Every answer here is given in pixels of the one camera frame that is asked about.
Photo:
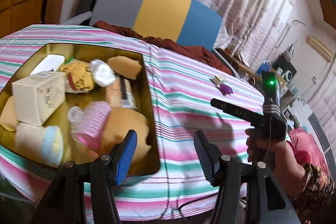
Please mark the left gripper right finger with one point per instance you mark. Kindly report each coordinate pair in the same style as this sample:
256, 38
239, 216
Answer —
266, 200

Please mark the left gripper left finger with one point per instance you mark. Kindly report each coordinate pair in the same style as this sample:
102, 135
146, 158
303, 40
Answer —
63, 201

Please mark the large tan sponge block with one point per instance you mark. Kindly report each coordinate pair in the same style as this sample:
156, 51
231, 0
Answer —
119, 122

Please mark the cream cardboard box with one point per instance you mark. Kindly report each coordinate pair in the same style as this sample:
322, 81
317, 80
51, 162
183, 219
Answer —
38, 96

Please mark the yellow knitted sock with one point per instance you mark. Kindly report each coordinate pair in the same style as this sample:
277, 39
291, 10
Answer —
78, 76

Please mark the white foam sponge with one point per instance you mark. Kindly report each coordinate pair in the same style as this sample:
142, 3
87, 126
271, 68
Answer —
49, 63

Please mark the small tan sponge piece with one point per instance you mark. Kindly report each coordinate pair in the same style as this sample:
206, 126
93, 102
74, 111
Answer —
125, 66

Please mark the patterned sleeve forearm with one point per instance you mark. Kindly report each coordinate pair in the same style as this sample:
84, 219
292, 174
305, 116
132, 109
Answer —
316, 201

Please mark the red pink clothes pile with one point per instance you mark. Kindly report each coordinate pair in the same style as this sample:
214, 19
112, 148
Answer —
306, 150

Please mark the wooden side shelf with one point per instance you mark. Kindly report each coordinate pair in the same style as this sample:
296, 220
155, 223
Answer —
238, 68

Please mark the black appliance on shelf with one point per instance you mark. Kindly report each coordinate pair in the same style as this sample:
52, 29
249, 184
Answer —
284, 69

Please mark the purple wrapped candy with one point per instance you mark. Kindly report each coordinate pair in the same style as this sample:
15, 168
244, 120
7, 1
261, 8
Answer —
225, 89

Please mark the blue mug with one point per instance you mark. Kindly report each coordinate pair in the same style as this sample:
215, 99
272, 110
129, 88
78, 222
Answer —
264, 67

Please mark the rolled cream blue towel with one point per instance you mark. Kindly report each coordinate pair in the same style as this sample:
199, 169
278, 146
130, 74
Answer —
41, 144

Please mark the small green cream box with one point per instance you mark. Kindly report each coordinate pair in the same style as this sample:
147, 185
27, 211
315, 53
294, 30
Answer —
218, 80

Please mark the pink hair roller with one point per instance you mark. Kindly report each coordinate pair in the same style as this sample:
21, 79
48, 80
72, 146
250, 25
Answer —
87, 125

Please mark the dark red blanket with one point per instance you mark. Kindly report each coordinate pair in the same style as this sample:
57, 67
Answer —
198, 53

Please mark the striped bed sheet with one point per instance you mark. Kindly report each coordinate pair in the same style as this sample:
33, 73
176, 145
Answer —
181, 91

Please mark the white plastic bag ball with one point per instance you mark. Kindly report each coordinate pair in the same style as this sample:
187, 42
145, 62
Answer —
102, 74

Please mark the grey yellow blue headboard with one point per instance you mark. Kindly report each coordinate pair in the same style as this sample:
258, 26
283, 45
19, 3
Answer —
185, 22

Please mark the wall air conditioner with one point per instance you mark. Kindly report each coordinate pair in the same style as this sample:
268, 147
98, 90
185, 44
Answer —
320, 48

